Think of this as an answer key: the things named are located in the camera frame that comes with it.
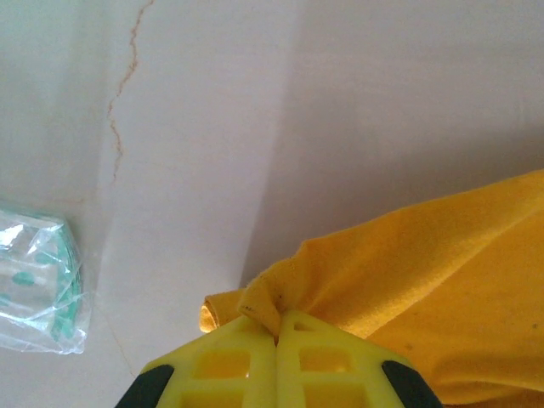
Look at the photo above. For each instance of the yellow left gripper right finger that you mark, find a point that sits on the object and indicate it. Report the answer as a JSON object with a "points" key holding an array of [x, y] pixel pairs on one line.
{"points": [[336, 370]]}

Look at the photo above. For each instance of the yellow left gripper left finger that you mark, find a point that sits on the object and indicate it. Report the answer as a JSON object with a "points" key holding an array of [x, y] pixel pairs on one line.
{"points": [[221, 370]]}

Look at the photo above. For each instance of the yellow t-shirt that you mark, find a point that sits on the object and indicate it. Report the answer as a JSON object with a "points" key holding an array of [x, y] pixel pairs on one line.
{"points": [[425, 297]]}

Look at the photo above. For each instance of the clear green-dotted plastic bag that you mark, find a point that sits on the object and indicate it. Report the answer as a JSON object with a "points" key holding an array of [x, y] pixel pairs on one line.
{"points": [[34, 276]]}

